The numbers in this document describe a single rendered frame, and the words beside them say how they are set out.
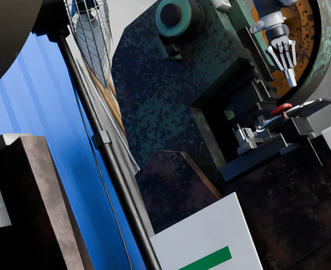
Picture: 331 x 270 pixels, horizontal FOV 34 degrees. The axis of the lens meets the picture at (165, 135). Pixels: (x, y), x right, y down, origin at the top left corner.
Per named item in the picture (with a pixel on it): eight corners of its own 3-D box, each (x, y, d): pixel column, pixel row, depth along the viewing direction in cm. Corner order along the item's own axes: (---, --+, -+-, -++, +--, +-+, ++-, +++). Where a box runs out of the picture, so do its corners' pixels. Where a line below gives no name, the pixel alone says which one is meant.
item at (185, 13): (266, 44, 267) (251, 14, 271) (193, 20, 212) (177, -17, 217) (237, 62, 276) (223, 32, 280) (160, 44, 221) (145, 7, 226)
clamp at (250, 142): (270, 147, 221) (258, 125, 224) (251, 148, 207) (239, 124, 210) (257, 154, 224) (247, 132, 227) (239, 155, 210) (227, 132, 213)
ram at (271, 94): (285, 98, 234) (255, 40, 242) (270, 95, 222) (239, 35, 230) (253, 118, 243) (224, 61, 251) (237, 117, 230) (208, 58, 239)
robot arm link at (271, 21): (284, 8, 208) (289, 22, 208) (269, 17, 220) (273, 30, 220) (256, 17, 205) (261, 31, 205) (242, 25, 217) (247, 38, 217)
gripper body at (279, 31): (269, 28, 207) (277, 52, 207) (287, 22, 209) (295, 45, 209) (260, 33, 214) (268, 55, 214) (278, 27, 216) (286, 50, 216)
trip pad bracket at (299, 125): (326, 164, 189) (300, 115, 195) (316, 165, 181) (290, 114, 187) (311, 172, 192) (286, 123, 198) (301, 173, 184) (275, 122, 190)
